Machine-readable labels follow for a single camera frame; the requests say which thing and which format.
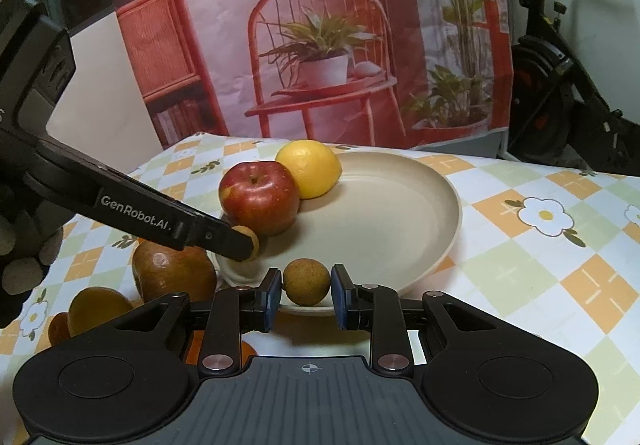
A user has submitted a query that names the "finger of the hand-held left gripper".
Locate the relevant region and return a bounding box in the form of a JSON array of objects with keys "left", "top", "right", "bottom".
[{"left": 175, "top": 212, "right": 254, "bottom": 262}]

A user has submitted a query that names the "person's left hand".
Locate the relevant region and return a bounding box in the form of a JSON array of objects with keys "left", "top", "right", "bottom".
[{"left": 0, "top": 185, "right": 65, "bottom": 326}]

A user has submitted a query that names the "printed pink backdrop cloth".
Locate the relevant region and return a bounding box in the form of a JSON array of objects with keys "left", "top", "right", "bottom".
[{"left": 98, "top": 0, "right": 513, "bottom": 150}]

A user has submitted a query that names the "yellow lemon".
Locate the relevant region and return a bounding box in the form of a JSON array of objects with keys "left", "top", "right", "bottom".
[{"left": 275, "top": 140, "right": 343, "bottom": 200}]

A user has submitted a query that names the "brown pear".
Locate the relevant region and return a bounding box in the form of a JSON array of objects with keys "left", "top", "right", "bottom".
[{"left": 131, "top": 240, "right": 217, "bottom": 303}]

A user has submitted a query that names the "orange mandarin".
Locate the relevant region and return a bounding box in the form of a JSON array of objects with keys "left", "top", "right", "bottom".
[
  {"left": 181, "top": 329, "right": 258, "bottom": 368},
  {"left": 48, "top": 312, "right": 71, "bottom": 342}
]

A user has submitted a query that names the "red apple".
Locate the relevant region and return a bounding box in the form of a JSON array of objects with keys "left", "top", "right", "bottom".
[{"left": 219, "top": 161, "right": 301, "bottom": 237}]

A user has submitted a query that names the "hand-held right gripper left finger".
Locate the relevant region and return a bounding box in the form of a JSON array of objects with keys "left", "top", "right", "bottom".
[{"left": 75, "top": 268, "right": 283, "bottom": 376}]

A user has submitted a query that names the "checkered floral tablecloth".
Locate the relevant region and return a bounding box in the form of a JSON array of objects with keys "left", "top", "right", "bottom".
[{"left": 0, "top": 131, "right": 640, "bottom": 445}]

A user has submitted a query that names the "beige plate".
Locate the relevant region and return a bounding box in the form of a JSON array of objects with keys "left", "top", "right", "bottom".
[{"left": 210, "top": 151, "right": 462, "bottom": 316}]

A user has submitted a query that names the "brown longan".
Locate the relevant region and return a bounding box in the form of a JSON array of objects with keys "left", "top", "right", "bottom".
[
  {"left": 282, "top": 259, "right": 332, "bottom": 308},
  {"left": 231, "top": 224, "right": 261, "bottom": 261}
]

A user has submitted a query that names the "yellow-orange citrus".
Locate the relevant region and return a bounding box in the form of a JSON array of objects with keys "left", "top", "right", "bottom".
[{"left": 67, "top": 287, "right": 133, "bottom": 338}]

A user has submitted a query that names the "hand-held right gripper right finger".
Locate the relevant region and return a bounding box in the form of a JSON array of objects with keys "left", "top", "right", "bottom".
[{"left": 331, "top": 264, "right": 551, "bottom": 376}]

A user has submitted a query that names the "black exercise bike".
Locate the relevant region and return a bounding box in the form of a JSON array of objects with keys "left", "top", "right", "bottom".
[{"left": 492, "top": 0, "right": 640, "bottom": 176}]

